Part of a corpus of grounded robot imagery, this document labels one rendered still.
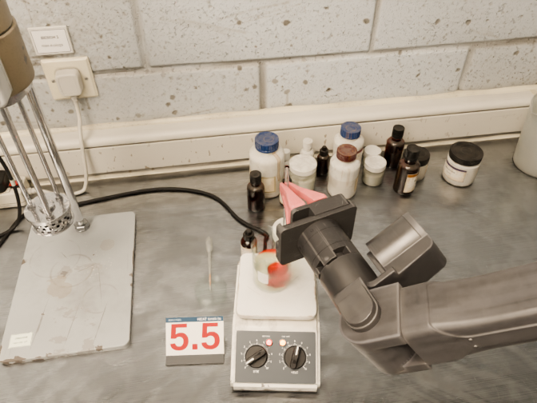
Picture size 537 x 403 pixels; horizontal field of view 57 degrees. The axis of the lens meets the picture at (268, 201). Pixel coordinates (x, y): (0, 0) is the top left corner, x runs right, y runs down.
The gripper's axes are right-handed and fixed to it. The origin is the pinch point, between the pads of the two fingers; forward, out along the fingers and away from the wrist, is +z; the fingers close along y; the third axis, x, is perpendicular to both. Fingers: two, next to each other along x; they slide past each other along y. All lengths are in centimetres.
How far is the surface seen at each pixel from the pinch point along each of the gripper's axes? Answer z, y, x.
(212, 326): -1.8, 13.0, 23.1
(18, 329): 11.7, 41.4, 25.1
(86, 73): 47, 19, 3
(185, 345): -2.2, 17.8, 24.8
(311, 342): -11.9, 1.1, 20.3
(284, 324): -8.1, 3.6, 19.3
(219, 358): -5.9, 13.6, 25.8
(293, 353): -12.7, 4.4, 19.6
